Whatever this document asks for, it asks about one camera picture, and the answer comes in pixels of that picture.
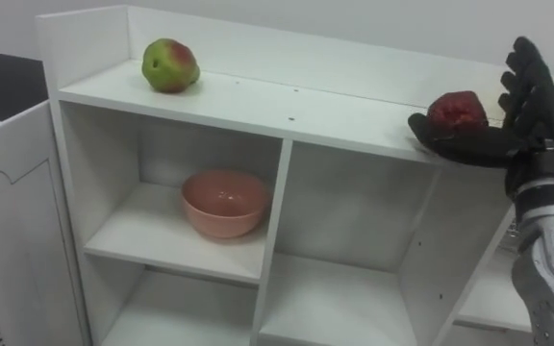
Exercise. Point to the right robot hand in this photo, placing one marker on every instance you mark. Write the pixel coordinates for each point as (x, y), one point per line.
(541, 125)

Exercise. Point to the white shelf unit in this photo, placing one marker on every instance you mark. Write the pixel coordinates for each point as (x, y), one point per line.
(306, 96)

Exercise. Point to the pink bowl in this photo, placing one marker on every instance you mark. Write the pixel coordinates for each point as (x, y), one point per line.
(224, 211)

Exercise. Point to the green red apple soft toy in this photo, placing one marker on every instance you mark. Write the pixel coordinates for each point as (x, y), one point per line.
(168, 67)

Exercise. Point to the white perforated cabinet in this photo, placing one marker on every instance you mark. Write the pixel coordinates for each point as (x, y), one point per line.
(17, 240)

